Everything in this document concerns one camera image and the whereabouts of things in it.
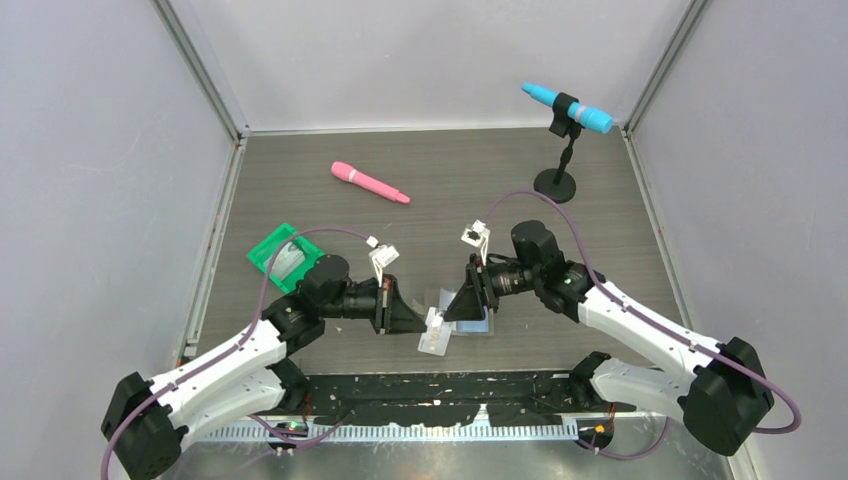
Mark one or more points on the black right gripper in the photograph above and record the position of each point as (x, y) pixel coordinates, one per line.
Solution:
(468, 305)

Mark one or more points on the silver card in bin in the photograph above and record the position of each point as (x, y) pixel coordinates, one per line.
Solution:
(286, 262)

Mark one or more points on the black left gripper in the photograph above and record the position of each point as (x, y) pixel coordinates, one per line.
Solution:
(391, 314)

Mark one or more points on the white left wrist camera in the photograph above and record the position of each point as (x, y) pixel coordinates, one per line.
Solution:
(381, 255)

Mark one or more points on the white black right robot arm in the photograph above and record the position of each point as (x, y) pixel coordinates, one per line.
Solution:
(697, 381)

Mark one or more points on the white gold VIP card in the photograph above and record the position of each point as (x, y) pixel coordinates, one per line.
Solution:
(435, 340)

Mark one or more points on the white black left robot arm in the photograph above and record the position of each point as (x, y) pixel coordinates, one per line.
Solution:
(149, 423)

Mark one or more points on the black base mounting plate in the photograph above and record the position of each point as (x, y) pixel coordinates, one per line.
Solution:
(511, 398)

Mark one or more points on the aluminium front rail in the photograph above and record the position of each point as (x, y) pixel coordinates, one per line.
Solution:
(479, 429)

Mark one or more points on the pink toy microphone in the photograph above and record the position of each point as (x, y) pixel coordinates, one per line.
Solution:
(350, 174)

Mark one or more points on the grey card holder wallet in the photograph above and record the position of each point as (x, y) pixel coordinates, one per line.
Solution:
(441, 298)

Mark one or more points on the green plastic bin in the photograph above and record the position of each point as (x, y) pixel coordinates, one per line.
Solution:
(268, 246)

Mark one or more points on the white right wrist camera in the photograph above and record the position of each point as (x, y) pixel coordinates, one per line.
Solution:
(477, 235)

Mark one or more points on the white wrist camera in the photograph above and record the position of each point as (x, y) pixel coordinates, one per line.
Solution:
(381, 255)
(477, 235)

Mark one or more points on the black microphone stand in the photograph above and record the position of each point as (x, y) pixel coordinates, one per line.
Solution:
(556, 183)

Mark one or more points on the blue toy microphone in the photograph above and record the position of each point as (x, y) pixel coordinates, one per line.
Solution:
(568, 112)

